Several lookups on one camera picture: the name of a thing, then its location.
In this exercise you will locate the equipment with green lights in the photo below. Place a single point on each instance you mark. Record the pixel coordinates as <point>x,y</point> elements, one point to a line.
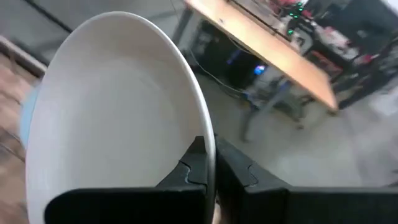
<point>293,15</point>

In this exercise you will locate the long wooden table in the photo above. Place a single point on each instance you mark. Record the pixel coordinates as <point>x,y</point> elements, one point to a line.
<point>273,53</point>

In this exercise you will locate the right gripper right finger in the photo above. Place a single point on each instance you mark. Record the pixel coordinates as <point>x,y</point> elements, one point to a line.
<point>311,207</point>

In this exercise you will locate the black computer tower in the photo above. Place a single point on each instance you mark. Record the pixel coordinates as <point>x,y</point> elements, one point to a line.
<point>217,53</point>

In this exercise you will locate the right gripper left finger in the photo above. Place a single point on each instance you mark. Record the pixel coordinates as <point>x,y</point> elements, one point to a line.
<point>124,207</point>

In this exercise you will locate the white round plate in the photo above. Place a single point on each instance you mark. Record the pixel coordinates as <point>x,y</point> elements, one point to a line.
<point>109,109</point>

